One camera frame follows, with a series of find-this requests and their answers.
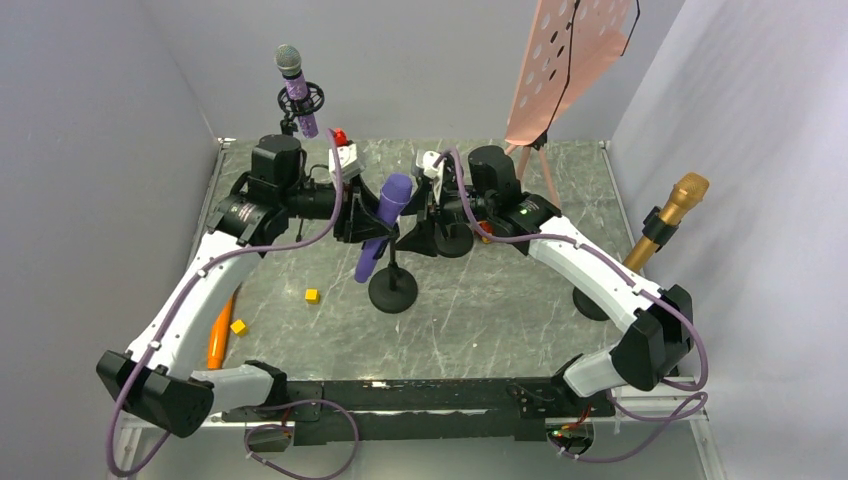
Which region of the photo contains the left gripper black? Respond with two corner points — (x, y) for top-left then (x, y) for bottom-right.
(281, 172), (395, 243)

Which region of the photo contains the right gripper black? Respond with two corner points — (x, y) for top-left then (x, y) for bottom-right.
(395, 179), (496, 257)

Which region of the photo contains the black shock mount desk stand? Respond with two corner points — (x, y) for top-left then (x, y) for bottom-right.
(412, 149), (474, 258)

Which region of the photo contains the black round base mic stand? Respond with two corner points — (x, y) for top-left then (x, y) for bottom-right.
(368, 240), (418, 314)

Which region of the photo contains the black tripod mic stand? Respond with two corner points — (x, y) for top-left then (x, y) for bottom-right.
(276, 82), (327, 243)

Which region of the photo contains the orange microphone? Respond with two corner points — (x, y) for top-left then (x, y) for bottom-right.
(206, 294), (236, 370)

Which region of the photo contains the glitter purple silver microphone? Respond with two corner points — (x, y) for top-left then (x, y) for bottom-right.
(275, 44), (318, 138)

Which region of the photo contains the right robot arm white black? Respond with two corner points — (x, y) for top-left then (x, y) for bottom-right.
(409, 145), (708, 416)

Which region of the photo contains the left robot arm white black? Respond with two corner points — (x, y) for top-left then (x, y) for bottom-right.
(96, 132), (388, 438)

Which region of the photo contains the black round stand right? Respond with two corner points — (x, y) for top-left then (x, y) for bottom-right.
(572, 287), (609, 322)

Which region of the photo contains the pink music stand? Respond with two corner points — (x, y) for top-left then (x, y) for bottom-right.
(505, 0), (641, 205)

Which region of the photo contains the gold microphone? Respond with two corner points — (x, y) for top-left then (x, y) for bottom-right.
(623, 172), (710, 272)

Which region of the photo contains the colourful toy block car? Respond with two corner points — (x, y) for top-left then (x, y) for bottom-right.
(477, 221), (493, 244)

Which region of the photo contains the yellow cube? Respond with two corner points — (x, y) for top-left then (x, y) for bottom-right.
(230, 319), (249, 337)
(304, 288), (321, 305)

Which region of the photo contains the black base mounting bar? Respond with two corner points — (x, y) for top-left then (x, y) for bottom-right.
(221, 377), (598, 446)

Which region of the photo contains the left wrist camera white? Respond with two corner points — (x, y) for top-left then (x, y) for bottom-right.
(328, 128), (366, 182)

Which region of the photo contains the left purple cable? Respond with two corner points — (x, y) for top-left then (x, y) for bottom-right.
(105, 129), (346, 478)

